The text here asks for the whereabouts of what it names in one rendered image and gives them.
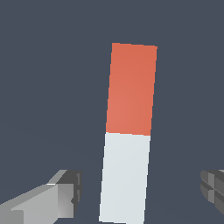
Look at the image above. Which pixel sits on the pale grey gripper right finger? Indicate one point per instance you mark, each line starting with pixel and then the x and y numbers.
pixel 214 186

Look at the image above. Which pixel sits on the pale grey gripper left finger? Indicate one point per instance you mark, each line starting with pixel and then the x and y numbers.
pixel 43 199

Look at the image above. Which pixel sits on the orange and white peg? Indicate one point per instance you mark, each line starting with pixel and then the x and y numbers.
pixel 128 131

